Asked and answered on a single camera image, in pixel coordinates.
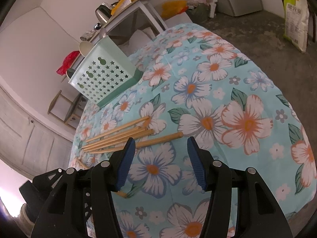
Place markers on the white sack under table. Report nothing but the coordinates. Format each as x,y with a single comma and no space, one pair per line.
137,41

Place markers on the wooden chopstick four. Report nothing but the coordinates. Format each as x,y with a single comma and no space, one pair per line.
141,144

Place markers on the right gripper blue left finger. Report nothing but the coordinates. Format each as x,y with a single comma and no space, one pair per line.
106,178

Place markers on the green rice bag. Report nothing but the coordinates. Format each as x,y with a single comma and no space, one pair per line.
296,23

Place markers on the white panel door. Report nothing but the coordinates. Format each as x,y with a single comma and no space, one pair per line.
27,146

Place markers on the yellow bag under table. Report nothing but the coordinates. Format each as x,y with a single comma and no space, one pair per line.
173,8

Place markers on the white side table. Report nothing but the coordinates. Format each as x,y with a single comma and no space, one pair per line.
137,15

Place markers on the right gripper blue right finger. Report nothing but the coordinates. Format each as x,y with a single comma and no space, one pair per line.
258,213

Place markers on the steel spoon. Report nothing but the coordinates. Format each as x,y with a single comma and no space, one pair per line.
102,33

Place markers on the steel electric kettle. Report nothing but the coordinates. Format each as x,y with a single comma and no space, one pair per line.
103,13

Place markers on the wooden chopstick three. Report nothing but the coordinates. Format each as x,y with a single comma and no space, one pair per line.
112,143

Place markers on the wooden chopstick two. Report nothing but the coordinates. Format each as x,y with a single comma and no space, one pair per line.
116,137

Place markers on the mint green utensil caddy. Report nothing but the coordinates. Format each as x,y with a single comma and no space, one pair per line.
105,73

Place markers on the red plastic bag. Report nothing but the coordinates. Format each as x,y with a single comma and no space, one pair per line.
69,59

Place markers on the floral blue tablecloth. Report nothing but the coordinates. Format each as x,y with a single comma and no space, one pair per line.
197,83

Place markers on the wooden chair black seat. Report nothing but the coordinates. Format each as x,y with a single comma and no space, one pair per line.
67,111

